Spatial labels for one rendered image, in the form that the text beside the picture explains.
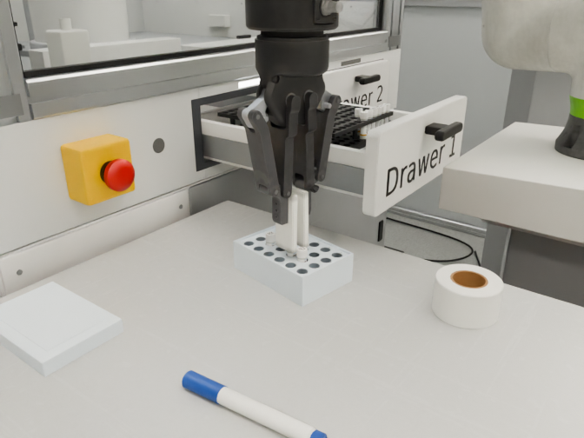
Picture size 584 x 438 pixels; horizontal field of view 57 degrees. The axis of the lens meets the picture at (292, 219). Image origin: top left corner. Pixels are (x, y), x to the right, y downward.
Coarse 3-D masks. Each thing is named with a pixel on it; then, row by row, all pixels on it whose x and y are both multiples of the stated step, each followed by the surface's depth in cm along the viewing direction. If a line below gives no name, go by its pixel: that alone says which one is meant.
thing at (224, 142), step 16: (208, 112) 89; (400, 112) 89; (208, 128) 83; (224, 128) 80; (240, 128) 79; (208, 144) 83; (224, 144) 81; (240, 144) 79; (224, 160) 82; (240, 160) 80; (336, 160) 70; (352, 160) 69; (336, 176) 71; (352, 176) 69; (352, 192) 70
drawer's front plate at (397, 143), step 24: (456, 96) 83; (408, 120) 69; (432, 120) 75; (456, 120) 83; (384, 144) 65; (408, 144) 70; (432, 144) 77; (456, 144) 85; (384, 168) 66; (408, 168) 72; (384, 192) 68; (408, 192) 74
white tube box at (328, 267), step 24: (240, 240) 67; (264, 240) 68; (312, 240) 67; (240, 264) 66; (264, 264) 62; (288, 264) 62; (312, 264) 62; (336, 264) 61; (288, 288) 60; (312, 288) 60; (336, 288) 63
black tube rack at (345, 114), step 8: (344, 104) 91; (224, 112) 86; (232, 112) 85; (336, 112) 86; (344, 112) 87; (352, 112) 86; (232, 120) 86; (336, 120) 81; (344, 120) 81; (352, 120) 81; (344, 136) 83; (352, 136) 82; (336, 144) 79; (344, 144) 79; (352, 144) 79; (360, 144) 80
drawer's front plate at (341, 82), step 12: (384, 60) 123; (336, 72) 107; (348, 72) 110; (360, 72) 114; (372, 72) 118; (384, 72) 123; (336, 84) 108; (348, 84) 112; (360, 84) 115; (372, 84) 120; (384, 84) 124; (348, 96) 113; (360, 96) 117; (372, 96) 121; (384, 96) 126
